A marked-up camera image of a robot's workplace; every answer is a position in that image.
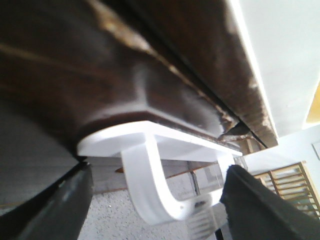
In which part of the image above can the white drawer handle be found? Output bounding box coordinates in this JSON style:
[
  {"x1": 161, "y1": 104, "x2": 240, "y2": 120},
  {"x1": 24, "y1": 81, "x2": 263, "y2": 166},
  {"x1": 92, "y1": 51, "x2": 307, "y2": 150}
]
[{"x1": 76, "y1": 120, "x2": 244, "y2": 225}]

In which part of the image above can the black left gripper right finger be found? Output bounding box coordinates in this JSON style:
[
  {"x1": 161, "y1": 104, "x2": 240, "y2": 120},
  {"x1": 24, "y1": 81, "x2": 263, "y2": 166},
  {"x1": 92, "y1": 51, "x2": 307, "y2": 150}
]
[{"x1": 220, "y1": 165, "x2": 320, "y2": 240}]

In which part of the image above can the dark wooden drawer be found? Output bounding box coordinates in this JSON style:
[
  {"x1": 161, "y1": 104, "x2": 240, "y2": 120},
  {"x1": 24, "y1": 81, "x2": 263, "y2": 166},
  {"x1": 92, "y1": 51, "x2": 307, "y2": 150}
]
[{"x1": 0, "y1": 0, "x2": 277, "y2": 153}]

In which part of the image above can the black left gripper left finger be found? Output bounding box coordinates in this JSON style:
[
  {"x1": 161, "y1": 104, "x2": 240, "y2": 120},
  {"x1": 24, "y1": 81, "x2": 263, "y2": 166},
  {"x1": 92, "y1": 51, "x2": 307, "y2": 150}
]
[{"x1": 0, "y1": 162, "x2": 93, "y2": 240}]

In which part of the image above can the wooden slatted rack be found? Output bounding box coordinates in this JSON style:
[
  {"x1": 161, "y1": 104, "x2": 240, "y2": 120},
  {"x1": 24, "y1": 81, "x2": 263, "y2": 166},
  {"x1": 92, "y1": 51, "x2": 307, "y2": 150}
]
[{"x1": 254, "y1": 161, "x2": 320, "y2": 220}]

